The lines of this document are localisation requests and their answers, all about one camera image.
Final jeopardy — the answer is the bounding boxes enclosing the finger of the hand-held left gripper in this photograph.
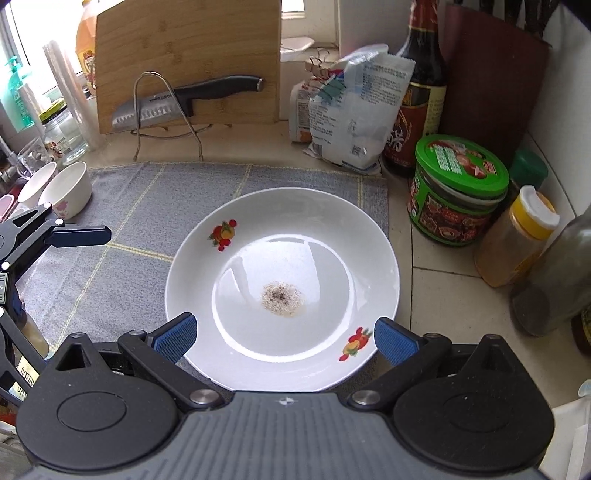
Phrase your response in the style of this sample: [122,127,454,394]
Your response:
[0,293,51,407]
[0,204,112,278]

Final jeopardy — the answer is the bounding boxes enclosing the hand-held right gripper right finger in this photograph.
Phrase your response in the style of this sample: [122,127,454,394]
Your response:
[346,318,527,411]

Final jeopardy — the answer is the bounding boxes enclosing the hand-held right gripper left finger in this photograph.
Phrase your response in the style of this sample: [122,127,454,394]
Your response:
[55,313,225,413]

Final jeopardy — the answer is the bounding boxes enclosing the white bowl pink flower print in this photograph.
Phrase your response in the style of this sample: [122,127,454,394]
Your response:
[38,161,94,220]

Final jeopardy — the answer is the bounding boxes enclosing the white plate fruit print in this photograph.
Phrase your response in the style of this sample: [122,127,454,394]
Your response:
[165,187,401,394]

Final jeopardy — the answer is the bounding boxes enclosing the blue grey checked cloth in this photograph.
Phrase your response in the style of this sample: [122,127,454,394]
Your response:
[9,162,389,407]

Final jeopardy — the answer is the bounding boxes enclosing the plain white bowl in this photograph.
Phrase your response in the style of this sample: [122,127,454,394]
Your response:
[17,161,58,208]

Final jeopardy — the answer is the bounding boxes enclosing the clear glass mug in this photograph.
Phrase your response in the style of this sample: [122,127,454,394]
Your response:
[16,137,56,178]

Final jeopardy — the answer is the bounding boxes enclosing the glass jar green yellow lid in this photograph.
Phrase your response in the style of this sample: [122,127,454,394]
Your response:
[38,99,89,162]

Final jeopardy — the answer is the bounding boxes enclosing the stack of clear plastic cups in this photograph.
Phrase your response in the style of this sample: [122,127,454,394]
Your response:
[42,41,105,151]

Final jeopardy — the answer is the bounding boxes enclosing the yellow lid spice jar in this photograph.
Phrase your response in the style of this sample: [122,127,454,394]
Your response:
[475,185,560,288]

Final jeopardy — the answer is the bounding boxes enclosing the green dish soap bottle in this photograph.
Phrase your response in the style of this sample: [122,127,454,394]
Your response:
[4,55,35,130]

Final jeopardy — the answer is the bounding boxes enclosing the green lid sauce jar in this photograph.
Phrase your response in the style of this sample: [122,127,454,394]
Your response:
[406,134,510,246]

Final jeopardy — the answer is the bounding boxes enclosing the glass bottle red cap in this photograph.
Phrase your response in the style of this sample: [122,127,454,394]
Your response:
[509,198,591,337]

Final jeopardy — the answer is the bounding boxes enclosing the yellow cooking wine jug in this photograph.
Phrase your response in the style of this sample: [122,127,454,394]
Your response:
[76,0,100,93]

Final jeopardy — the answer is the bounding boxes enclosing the oil bottle yellow green label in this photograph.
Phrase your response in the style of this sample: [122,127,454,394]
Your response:
[570,305,591,356]

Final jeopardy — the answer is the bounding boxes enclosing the white plastic box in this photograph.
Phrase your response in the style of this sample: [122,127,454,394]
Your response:
[551,397,591,480]

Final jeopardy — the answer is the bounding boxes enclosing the bamboo cutting board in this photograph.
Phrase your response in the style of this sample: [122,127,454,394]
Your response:
[95,0,282,136]

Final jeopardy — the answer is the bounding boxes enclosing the small green cap jar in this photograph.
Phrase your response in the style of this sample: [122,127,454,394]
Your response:
[508,148,549,195]

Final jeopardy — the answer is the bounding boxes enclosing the white blue printed bag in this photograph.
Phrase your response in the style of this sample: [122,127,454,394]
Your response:
[302,44,416,176]

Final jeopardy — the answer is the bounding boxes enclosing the dark soy sauce bottle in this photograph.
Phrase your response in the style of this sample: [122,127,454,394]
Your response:
[382,0,448,178]

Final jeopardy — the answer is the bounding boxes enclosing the red white printed bag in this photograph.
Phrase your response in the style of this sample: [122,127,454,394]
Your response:
[288,78,333,144]

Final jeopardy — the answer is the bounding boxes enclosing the dark red knife block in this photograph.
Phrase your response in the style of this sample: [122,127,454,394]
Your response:
[436,2,552,167]

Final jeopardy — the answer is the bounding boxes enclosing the small white dish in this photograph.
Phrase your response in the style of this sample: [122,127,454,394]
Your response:
[281,36,315,63]

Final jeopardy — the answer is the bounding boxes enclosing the metal binder clip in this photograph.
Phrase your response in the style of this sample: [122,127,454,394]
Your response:
[307,46,345,79]

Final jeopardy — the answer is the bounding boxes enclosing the metal wire rack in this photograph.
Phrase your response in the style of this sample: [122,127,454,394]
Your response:
[130,71,232,162]

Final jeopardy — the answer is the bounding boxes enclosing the kitchen knife black handle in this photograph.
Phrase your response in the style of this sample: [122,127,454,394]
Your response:
[111,75,266,132]

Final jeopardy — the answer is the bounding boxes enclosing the black handle scissors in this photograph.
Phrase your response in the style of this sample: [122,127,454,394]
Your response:
[519,0,557,40]

